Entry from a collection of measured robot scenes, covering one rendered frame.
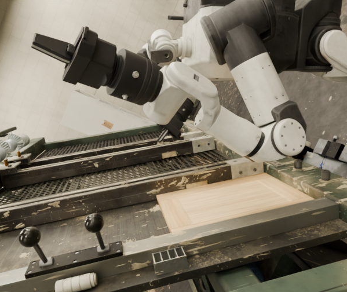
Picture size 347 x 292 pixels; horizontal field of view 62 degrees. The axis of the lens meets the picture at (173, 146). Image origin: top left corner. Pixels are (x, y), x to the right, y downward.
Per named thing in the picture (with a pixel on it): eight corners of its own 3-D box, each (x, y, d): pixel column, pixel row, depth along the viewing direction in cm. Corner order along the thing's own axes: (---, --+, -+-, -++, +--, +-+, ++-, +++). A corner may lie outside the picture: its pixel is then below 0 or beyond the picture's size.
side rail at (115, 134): (178, 134, 253) (176, 121, 251) (46, 157, 235) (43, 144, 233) (176, 132, 261) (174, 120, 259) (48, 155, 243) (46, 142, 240)
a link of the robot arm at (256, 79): (284, 146, 75) (247, 67, 74) (325, 138, 62) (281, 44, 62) (249, 165, 71) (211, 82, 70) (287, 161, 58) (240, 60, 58)
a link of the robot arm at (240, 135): (194, 137, 66) (260, 176, 70) (215, 128, 56) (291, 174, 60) (212, 98, 68) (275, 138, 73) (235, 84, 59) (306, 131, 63)
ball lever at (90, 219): (114, 258, 64) (102, 223, 55) (96, 262, 63) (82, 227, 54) (112, 243, 66) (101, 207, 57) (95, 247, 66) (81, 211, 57)
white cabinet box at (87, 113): (189, 139, 505) (73, 90, 452) (175, 169, 512) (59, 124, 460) (181, 133, 563) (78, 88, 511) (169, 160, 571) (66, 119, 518)
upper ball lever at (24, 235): (57, 272, 62) (36, 237, 53) (38, 276, 61) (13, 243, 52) (58, 255, 64) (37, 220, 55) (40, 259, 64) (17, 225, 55)
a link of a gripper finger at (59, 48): (35, 32, 47) (73, 47, 50) (30, 47, 46) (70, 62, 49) (36, 25, 46) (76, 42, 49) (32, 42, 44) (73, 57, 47)
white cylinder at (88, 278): (57, 300, 57) (97, 289, 59) (53, 287, 57) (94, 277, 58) (59, 290, 60) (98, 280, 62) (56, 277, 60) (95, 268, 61)
